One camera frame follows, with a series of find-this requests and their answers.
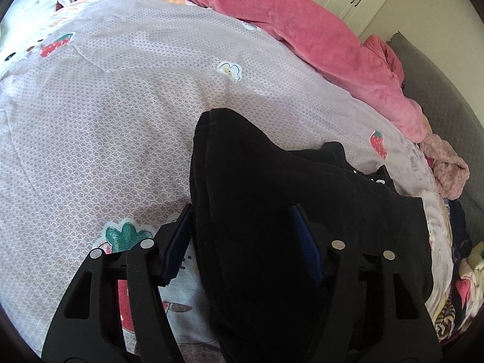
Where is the pink fleece blanket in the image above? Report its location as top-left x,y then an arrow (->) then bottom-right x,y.
77,0 -> 430,142

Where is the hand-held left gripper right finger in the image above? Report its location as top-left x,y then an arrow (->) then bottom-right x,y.
290,203 -> 443,363

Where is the black printed shirt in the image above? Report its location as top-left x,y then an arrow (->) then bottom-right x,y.
189,108 -> 435,363

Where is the pile of mixed clothes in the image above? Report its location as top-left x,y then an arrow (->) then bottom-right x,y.
431,197 -> 484,346

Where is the printed lavender bed sheet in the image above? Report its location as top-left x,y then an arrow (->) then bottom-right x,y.
0,0 -> 454,363

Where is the pink fuzzy cloth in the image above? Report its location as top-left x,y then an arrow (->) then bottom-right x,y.
420,133 -> 470,200

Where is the grey quilted headboard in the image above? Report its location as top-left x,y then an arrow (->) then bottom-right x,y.
388,31 -> 484,220

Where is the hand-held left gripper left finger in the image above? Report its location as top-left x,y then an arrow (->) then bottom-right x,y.
41,203 -> 195,363

